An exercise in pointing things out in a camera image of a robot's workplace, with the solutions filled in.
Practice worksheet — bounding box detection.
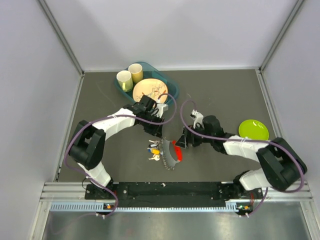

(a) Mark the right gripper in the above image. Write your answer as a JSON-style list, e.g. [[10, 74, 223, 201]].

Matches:
[[175, 123, 215, 149]]

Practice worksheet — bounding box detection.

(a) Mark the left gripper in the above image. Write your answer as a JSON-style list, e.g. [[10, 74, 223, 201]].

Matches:
[[141, 112, 165, 139]]

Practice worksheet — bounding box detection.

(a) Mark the metal key holder red handle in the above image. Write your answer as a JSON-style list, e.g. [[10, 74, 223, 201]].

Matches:
[[158, 138, 183, 170]]

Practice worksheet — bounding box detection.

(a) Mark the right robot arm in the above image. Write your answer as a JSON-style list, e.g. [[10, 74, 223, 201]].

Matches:
[[176, 113, 308, 198]]

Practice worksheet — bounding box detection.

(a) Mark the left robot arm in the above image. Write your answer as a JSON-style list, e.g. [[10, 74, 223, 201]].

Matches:
[[67, 95, 169, 199]]

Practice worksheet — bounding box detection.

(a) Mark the floral beige plate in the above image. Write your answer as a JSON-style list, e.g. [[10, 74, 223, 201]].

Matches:
[[132, 78, 169, 103]]

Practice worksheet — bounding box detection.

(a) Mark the silver key black tag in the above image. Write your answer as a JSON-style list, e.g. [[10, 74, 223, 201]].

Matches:
[[148, 140, 160, 148]]

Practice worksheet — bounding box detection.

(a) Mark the light green mug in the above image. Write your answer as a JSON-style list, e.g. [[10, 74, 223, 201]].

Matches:
[[116, 70, 133, 92]]

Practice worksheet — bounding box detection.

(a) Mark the teal plastic tray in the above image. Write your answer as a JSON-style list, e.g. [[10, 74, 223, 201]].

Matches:
[[114, 61, 180, 105]]

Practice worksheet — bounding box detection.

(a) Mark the yellow mug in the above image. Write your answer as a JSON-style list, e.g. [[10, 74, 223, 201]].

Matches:
[[128, 63, 143, 84]]

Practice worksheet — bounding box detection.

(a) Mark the lime green plate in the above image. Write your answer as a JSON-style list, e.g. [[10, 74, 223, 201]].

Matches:
[[238, 119, 270, 141]]

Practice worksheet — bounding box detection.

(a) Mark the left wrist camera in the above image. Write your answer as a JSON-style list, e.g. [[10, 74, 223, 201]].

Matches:
[[154, 103, 169, 118]]

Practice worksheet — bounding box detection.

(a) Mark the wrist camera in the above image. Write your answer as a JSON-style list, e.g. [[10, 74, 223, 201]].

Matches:
[[190, 109, 204, 129], [154, 103, 169, 118]]

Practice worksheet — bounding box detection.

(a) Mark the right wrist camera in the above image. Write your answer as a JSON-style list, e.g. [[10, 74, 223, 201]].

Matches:
[[190, 109, 204, 129]]

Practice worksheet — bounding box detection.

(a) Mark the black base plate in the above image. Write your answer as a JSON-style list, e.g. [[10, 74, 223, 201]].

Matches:
[[84, 181, 266, 208]]

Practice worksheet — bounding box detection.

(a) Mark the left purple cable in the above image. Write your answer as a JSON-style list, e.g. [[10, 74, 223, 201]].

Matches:
[[64, 93, 178, 218]]

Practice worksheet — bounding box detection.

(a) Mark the grey cable duct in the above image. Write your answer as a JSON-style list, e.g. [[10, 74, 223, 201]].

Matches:
[[50, 202, 251, 213]]

